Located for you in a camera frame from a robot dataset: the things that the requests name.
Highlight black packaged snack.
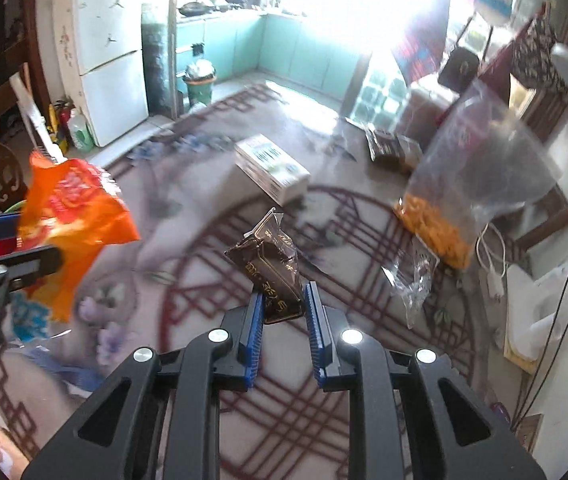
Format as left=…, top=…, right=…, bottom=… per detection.
left=365, top=125, right=423, bottom=174

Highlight person's right hand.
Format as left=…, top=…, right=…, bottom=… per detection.
left=0, top=428, right=29, bottom=480

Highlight green kitchen waste bin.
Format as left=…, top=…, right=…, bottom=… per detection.
left=183, top=58, right=217, bottom=107

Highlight clear crumpled plastic wrapper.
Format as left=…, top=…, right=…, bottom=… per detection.
left=381, top=245, right=439, bottom=330

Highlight white refrigerator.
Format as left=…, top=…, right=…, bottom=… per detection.
left=52, top=0, right=148, bottom=148

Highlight blue yellow snack wrapper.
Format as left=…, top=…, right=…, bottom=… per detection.
left=11, top=292, right=51, bottom=342

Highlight orange snack bag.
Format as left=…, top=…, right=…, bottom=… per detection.
left=17, top=152, right=140, bottom=322

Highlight white milk carton box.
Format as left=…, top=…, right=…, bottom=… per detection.
left=235, top=134, right=311, bottom=206

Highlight teal kitchen cabinets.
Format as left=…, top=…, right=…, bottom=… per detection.
left=175, top=10, right=360, bottom=101

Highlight dark brown cigarette pack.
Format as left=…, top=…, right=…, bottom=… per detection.
left=224, top=208, right=305, bottom=324

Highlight bag of orange snacks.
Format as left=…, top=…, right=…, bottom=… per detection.
left=395, top=80, right=561, bottom=270

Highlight black hanging cable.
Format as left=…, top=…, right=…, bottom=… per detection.
left=510, top=173, right=568, bottom=430

